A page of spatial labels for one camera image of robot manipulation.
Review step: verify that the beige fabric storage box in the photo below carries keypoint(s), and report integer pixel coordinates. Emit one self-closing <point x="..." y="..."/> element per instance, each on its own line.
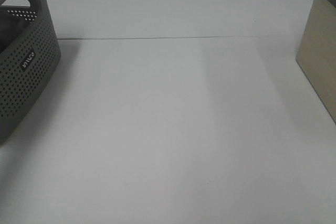
<point x="316" y="53"/>

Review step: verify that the grey perforated plastic basket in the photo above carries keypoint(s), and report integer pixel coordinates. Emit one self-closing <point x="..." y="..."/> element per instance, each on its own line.
<point x="27" y="64"/>

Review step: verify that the dark grey towel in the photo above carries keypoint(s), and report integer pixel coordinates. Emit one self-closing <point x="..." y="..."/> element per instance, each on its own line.
<point x="11" y="28"/>

